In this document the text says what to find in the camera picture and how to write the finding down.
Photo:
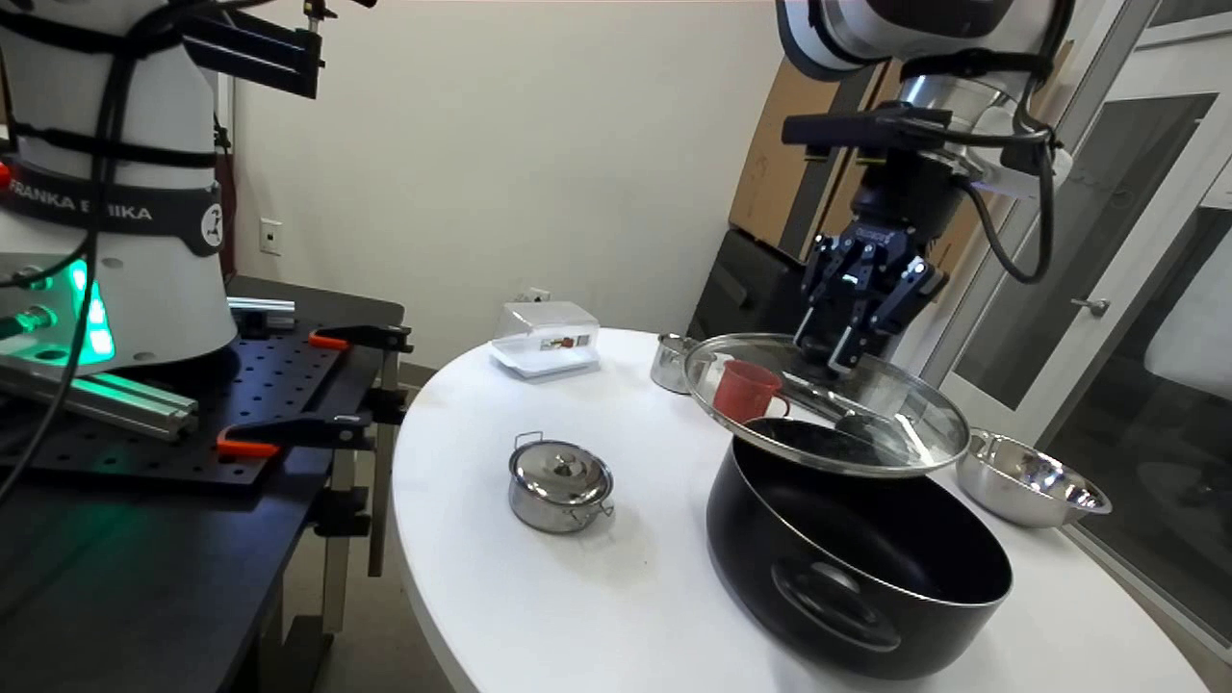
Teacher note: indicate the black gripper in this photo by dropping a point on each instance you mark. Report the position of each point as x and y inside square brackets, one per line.
[908, 213]

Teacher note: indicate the cardboard panel with dark stripe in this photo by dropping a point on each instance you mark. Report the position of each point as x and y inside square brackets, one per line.
[783, 168]

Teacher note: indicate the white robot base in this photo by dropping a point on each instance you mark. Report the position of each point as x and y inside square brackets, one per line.
[130, 192]

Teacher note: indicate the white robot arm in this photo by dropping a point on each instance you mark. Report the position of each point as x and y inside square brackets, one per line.
[925, 23]

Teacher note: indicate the black perforated mounting table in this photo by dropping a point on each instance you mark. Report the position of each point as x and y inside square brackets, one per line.
[157, 553]

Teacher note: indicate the small steel bowl right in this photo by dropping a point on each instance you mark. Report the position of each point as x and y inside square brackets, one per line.
[559, 486]

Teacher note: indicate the clear plastic container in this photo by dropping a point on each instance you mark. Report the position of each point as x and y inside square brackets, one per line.
[545, 341]

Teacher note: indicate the aluminium rail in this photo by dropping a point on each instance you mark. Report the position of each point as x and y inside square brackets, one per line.
[90, 398]

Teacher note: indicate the glass lid with black knob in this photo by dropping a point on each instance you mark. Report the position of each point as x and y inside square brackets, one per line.
[925, 427]

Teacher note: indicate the open small steel pot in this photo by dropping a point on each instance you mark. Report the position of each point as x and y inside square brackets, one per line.
[671, 367]

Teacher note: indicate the black stereo camera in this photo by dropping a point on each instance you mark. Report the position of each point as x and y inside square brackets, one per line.
[256, 51]

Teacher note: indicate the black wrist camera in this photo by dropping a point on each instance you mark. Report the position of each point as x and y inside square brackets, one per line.
[900, 132]

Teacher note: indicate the black storage cabinet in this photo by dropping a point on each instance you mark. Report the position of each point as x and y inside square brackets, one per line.
[757, 290]

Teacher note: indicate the white wall socket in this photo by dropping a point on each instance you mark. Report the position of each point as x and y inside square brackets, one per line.
[270, 237]

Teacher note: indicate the black cooking pot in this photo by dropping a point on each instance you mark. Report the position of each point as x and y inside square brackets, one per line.
[850, 590]

